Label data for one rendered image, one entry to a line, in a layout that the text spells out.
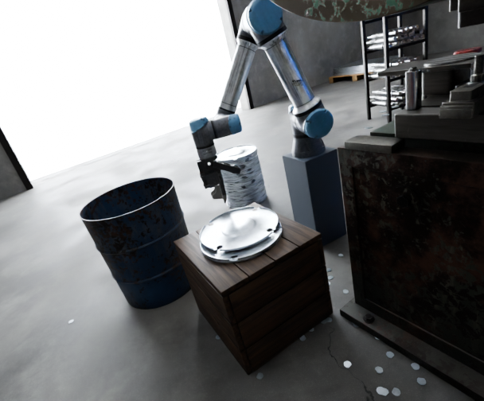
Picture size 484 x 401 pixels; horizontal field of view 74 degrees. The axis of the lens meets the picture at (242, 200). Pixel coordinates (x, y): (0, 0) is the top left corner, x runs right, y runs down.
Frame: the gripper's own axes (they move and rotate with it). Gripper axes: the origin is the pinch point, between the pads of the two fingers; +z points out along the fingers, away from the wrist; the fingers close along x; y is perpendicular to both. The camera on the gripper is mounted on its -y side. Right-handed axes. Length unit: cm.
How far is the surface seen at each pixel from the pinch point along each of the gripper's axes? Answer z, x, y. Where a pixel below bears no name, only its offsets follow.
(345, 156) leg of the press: -21, 45, -32
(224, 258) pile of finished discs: 2.9, 38.0, 8.4
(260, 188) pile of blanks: 29, -69, -30
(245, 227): 1.5, 26.0, -1.8
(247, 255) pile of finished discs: 2.9, 40.8, 1.7
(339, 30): -49, -551, -365
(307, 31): -62, -518, -281
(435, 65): -39, 50, -56
